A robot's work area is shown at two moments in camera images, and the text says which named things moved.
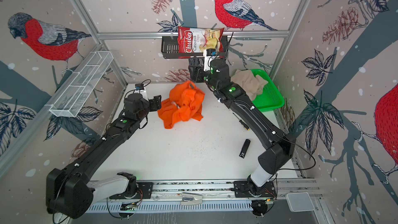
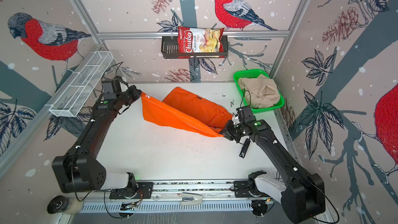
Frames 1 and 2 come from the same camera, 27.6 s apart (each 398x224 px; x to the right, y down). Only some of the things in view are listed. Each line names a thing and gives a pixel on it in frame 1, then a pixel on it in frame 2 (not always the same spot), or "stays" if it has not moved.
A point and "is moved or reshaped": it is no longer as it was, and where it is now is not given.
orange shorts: [185, 103] is moved or reshaped
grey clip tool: [191, 198] stays
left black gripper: [155, 103] -> [136, 95]
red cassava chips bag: [193, 42] stays
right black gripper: [198, 74] -> [226, 131]
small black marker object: [244, 148] stays
